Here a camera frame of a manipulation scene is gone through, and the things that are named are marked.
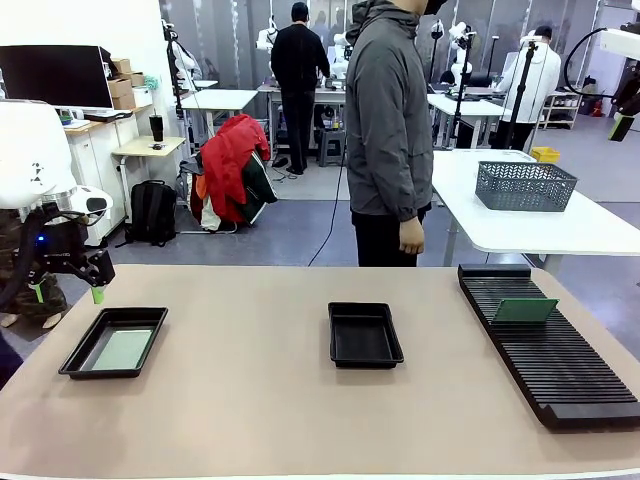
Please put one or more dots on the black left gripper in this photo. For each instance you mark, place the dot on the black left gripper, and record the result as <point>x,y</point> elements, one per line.
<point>55,240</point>

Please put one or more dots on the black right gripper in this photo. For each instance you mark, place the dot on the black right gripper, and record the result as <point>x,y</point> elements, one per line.
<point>633,89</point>

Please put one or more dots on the black ESD tray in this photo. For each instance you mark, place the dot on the black ESD tray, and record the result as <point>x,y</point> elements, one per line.
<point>364,337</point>
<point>80,350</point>

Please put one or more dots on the green circuit board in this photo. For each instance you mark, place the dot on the green circuit board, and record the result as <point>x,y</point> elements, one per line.
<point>525,310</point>
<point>122,350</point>

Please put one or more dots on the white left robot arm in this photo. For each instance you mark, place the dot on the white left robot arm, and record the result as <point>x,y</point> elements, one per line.
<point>30,150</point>

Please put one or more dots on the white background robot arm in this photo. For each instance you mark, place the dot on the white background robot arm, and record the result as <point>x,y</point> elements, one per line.
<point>460,35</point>
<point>265,37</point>

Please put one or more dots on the person's right forearm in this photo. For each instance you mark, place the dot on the person's right forearm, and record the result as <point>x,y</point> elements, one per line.
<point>412,200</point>

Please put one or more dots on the person's right hand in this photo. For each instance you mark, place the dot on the person's right hand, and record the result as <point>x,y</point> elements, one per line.
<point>412,237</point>

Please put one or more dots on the white storage shelf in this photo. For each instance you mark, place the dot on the white storage shelf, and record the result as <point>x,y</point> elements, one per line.
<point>562,107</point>

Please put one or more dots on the yellow plastic bin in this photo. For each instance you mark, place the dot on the yellow plastic bin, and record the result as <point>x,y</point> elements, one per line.
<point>545,155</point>

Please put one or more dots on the person in white coat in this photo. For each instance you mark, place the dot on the person in white coat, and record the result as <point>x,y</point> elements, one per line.
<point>542,80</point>

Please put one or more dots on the black backpack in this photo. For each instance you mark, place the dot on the black backpack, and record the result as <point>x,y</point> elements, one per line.
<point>152,212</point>

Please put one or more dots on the black tripod stand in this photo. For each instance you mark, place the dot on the black tripod stand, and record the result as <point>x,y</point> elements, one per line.
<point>520,95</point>

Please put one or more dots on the grey plastic basket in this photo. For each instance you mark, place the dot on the grey plastic basket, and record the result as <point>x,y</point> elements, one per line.
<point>525,190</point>

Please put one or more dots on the white cabinet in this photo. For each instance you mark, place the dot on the white cabinet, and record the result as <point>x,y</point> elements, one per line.
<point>100,160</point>

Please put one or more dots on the white rounded table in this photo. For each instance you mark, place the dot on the white rounded table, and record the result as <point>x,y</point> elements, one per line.
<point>550,230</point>

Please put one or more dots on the small wooden side table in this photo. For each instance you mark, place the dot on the small wooden side table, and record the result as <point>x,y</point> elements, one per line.
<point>150,146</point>

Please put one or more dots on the long white background desk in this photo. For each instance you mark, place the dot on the long white background desk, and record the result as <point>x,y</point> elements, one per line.
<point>470,107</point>

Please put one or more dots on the black tumbler cup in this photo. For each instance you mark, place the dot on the black tumbler cup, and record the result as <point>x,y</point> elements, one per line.
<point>157,129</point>

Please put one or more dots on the cardboard boxes stack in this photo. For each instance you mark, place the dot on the cardboard boxes stack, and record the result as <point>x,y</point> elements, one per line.
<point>122,87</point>

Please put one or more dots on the red jacket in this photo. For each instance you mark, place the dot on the red jacket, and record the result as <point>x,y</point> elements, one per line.
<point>230,165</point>

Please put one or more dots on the black computer monitor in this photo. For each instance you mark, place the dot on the black computer monitor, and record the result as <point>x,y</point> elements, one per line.
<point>55,75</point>

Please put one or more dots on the dark green jacket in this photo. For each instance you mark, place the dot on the dark green jacket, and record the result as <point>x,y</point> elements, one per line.
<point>260,195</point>

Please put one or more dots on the person in grey jacket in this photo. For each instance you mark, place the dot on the person in grey jacket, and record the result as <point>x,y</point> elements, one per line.
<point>385,110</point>

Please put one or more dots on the black slotted board rack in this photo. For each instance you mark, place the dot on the black slotted board rack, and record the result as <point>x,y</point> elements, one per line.
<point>560,370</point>

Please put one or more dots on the grey plastic stool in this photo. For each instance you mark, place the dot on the grey plastic stool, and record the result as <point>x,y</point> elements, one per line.
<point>330,147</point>

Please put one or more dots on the man in black clothes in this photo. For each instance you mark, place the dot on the man in black clothes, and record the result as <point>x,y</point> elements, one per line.
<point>300,65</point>

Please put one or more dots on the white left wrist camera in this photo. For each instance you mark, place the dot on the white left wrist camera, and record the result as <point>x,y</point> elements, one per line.
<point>95,202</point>

